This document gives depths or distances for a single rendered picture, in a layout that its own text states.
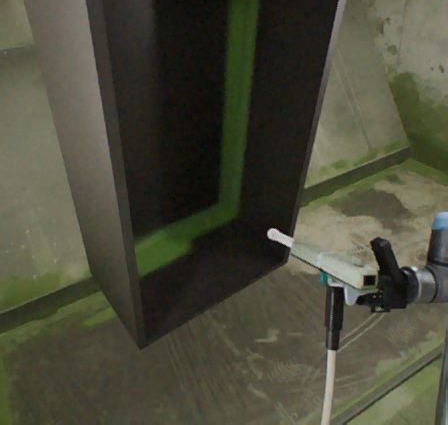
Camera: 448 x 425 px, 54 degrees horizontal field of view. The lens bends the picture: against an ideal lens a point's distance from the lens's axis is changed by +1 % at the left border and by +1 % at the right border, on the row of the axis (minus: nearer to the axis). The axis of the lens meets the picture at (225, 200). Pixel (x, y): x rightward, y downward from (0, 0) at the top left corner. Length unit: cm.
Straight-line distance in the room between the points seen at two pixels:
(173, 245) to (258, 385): 61
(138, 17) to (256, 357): 131
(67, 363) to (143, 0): 143
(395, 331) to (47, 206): 161
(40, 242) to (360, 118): 201
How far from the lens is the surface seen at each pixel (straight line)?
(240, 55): 143
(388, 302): 108
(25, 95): 227
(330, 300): 102
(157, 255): 161
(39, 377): 202
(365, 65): 311
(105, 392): 187
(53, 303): 220
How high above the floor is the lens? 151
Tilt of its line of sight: 32 degrees down
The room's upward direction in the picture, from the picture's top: 5 degrees counter-clockwise
